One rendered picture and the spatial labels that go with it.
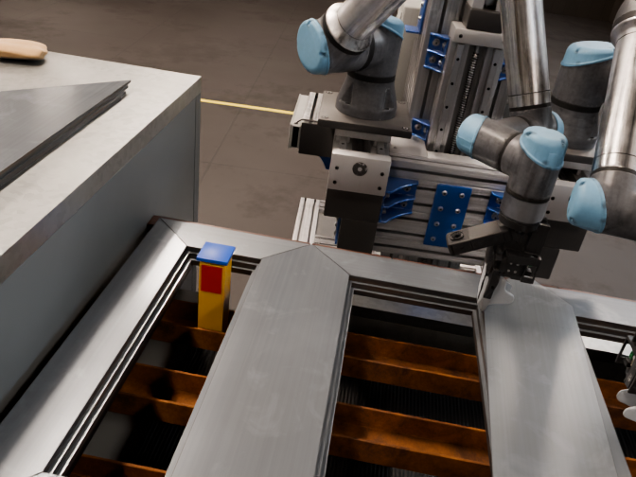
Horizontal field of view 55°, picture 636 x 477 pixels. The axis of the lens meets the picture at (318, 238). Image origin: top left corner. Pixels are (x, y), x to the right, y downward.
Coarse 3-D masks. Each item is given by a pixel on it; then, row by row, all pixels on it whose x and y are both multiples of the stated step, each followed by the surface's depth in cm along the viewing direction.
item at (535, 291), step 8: (512, 280) 129; (512, 288) 126; (520, 288) 126; (528, 288) 127; (536, 288) 127; (544, 288) 128; (528, 296) 124; (536, 296) 124; (544, 296) 125; (552, 296) 125; (568, 304) 124
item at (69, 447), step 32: (192, 256) 125; (160, 288) 112; (352, 288) 123; (384, 288) 123; (416, 288) 122; (480, 320) 117; (128, 352) 99; (480, 352) 111; (480, 384) 105; (96, 416) 88; (192, 416) 90; (608, 416) 98; (64, 448) 82; (320, 448) 87
